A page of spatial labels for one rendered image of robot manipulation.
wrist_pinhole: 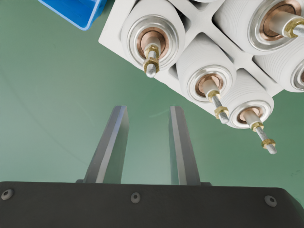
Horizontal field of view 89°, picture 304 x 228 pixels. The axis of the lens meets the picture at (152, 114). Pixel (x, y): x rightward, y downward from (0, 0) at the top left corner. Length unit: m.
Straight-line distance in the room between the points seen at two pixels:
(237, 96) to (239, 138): 0.54
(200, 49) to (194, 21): 0.05
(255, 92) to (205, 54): 0.12
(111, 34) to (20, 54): 0.41
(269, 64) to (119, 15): 0.28
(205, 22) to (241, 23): 0.07
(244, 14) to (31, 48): 0.57
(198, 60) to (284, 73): 0.15
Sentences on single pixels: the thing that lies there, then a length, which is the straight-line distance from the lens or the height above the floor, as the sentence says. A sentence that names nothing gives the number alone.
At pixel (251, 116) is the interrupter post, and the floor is 0.27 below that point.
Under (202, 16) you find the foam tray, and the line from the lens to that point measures 0.32.
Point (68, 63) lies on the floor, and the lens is 0.61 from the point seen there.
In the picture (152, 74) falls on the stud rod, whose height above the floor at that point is 0.34.
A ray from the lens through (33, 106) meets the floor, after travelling 0.81.
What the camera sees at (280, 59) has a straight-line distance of 0.35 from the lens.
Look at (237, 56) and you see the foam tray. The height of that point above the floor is 0.18.
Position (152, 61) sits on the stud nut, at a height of 0.33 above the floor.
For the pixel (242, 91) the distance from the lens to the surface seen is 0.35.
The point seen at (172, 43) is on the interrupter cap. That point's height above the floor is 0.25.
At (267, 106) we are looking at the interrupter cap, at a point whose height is 0.25.
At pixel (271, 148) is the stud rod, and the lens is 0.32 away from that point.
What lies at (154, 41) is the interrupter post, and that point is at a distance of 0.22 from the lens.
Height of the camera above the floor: 0.49
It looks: 48 degrees down
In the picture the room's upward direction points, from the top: 178 degrees counter-clockwise
